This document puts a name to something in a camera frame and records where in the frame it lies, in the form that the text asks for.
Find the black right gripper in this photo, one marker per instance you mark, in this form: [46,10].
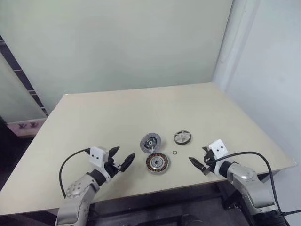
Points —
[208,163]

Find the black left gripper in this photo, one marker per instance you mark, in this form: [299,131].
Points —
[113,167]

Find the round motor end cover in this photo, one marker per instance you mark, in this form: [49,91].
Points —
[145,143]

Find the motor stator with copper windings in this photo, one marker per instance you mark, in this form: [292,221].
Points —
[152,168]

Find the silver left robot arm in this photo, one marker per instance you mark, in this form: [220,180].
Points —
[77,188]

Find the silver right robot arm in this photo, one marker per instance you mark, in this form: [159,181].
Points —
[244,176]

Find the white ledge with dark stickers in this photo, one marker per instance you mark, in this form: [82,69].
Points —
[26,130]

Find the frosted glass panel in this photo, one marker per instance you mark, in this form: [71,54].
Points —
[16,99]

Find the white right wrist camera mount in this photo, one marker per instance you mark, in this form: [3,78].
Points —
[218,148]

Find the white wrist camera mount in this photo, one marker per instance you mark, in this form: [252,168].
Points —
[97,156]
[218,148]

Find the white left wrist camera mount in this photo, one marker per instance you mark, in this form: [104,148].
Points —
[97,156]

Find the black table frame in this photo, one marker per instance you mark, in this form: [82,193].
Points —
[226,195]

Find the dark tiled window frame strip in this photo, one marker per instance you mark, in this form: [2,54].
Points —
[23,77]

